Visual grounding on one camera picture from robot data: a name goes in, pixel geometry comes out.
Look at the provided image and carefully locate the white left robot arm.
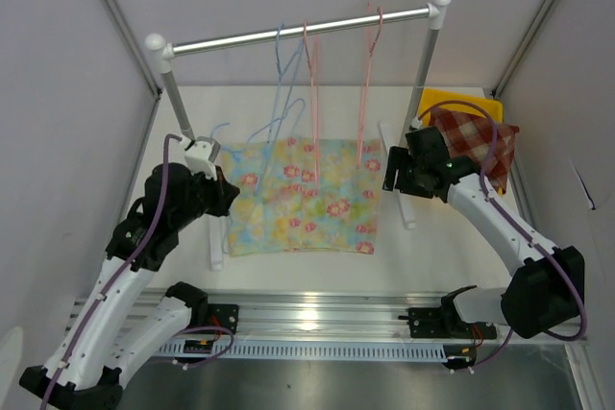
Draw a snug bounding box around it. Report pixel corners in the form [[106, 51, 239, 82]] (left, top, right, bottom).
[[19, 162, 240, 409]]

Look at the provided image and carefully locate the pink wire hanger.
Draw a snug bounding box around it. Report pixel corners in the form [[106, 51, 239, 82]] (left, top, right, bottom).
[[303, 22, 320, 186], [357, 6, 383, 167]]

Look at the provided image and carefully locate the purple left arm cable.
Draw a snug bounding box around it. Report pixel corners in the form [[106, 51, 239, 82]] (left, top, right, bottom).
[[39, 134, 235, 410]]

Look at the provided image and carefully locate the blue wire hanger behind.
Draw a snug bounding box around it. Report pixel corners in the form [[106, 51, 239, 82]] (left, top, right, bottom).
[[263, 23, 304, 170]]

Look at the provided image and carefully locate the floral pastel skirt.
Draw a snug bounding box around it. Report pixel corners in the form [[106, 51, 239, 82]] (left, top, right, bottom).
[[221, 137, 385, 256]]

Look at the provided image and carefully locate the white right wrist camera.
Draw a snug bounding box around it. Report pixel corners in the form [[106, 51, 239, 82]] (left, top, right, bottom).
[[409, 115, 429, 132]]

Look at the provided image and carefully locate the silver white clothes rack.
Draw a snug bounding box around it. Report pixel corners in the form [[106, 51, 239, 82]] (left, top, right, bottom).
[[144, 0, 453, 271]]

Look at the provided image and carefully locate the red plaid skirt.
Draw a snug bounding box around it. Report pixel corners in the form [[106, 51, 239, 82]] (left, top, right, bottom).
[[423, 108, 519, 195]]

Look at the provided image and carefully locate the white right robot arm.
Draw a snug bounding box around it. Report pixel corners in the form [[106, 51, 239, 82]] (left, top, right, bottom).
[[382, 127, 588, 341]]

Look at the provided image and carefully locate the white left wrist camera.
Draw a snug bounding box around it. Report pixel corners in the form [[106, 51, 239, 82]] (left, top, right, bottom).
[[180, 135, 221, 181]]

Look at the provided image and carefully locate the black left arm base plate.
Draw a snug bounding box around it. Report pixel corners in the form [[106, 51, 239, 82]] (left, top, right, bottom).
[[189, 303, 239, 334]]

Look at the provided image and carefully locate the white slotted cable duct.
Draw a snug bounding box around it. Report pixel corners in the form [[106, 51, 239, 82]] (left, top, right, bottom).
[[154, 339, 448, 363]]

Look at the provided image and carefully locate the blue wire hanger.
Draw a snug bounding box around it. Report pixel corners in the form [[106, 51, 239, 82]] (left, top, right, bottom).
[[263, 23, 304, 170], [209, 97, 307, 255]]

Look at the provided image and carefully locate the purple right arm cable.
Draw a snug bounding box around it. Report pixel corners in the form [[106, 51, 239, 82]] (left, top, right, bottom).
[[417, 100, 588, 375]]

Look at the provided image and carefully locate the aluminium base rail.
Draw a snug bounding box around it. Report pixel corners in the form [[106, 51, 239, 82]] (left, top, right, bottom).
[[64, 288, 590, 345]]

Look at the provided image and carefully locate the pink wire hanger right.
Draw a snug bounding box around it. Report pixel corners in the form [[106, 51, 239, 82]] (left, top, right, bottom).
[[357, 6, 383, 167]]

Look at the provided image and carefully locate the pink wire hanger middle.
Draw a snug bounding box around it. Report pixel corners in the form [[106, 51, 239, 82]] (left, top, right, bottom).
[[303, 22, 320, 186]]

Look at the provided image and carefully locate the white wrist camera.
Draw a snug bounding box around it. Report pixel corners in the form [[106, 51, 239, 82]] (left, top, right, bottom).
[[409, 115, 429, 132], [180, 135, 221, 181]]

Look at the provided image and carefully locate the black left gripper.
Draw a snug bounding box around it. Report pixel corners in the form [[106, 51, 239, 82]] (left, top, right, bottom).
[[173, 163, 239, 229]]

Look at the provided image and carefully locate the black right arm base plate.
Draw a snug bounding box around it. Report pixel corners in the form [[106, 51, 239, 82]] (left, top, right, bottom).
[[398, 306, 497, 340]]

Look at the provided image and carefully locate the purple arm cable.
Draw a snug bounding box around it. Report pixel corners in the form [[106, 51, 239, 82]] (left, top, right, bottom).
[[39, 134, 235, 410], [417, 100, 588, 375]]

